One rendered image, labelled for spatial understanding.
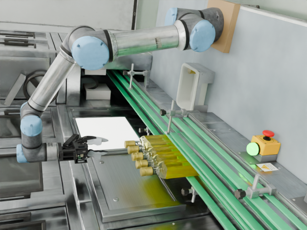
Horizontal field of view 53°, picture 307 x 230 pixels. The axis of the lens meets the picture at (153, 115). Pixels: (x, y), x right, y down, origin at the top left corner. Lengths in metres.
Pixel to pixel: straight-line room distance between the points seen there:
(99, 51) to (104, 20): 3.85
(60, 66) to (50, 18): 3.58
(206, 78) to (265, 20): 0.39
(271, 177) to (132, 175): 0.63
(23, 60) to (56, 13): 2.76
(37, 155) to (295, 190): 0.92
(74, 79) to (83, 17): 2.79
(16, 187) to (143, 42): 0.79
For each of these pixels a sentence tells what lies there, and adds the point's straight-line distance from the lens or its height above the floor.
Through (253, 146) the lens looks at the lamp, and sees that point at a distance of 1.12.
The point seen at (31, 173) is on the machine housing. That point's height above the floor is 1.56.
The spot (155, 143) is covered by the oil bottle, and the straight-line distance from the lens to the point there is 1.38.
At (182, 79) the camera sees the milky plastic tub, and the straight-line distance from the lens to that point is 1.60.
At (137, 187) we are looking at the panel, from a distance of 1.36.
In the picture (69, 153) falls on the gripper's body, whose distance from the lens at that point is 1.32.
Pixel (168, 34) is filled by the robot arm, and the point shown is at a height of 1.07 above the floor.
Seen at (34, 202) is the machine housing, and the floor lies 1.55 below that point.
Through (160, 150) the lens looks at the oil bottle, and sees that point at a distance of 1.33.
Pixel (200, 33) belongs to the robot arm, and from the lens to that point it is 1.19.
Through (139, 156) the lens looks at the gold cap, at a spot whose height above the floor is 1.14.
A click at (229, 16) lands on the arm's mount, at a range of 1.38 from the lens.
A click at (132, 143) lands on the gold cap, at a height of 1.13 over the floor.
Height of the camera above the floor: 1.55
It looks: 21 degrees down
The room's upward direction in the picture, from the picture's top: 92 degrees counter-clockwise
